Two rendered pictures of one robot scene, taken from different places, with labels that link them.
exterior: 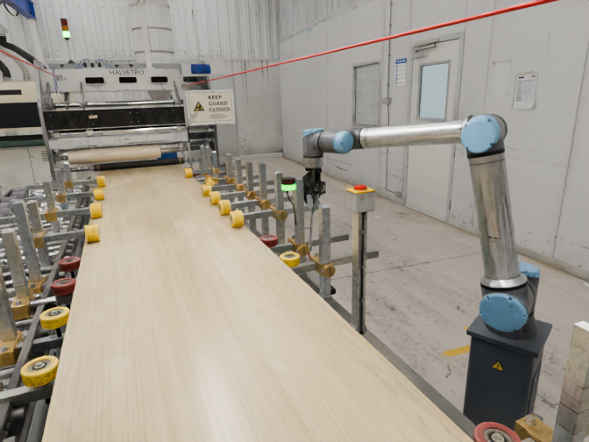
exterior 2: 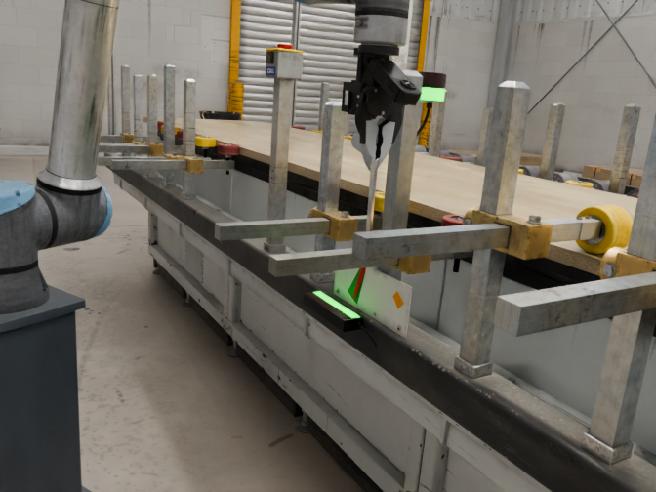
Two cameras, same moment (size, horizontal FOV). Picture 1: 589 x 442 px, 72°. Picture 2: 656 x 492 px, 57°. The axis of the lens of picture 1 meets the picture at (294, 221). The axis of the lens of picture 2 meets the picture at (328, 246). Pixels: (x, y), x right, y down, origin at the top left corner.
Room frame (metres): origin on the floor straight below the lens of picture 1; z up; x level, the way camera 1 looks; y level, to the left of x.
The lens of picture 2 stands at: (2.86, -0.32, 1.14)
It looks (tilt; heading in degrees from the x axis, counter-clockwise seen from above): 15 degrees down; 171
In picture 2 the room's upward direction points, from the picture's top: 4 degrees clockwise
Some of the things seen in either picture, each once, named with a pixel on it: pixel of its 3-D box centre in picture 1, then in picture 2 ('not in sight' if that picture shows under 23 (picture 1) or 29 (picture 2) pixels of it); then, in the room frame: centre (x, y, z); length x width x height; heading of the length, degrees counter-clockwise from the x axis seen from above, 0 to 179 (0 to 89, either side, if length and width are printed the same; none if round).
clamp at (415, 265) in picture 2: (297, 246); (399, 251); (1.78, -0.01, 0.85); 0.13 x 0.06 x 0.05; 22
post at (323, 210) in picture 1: (324, 261); (327, 209); (1.53, -0.12, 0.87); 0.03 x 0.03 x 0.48; 22
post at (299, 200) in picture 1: (299, 229); (396, 201); (1.76, -0.02, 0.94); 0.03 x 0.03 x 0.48; 22
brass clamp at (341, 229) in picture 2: (322, 266); (331, 223); (1.55, -0.11, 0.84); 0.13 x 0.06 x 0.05; 22
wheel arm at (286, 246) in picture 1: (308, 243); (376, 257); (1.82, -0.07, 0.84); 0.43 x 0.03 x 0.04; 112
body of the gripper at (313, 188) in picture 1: (314, 181); (373, 82); (1.79, -0.09, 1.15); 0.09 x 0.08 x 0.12; 23
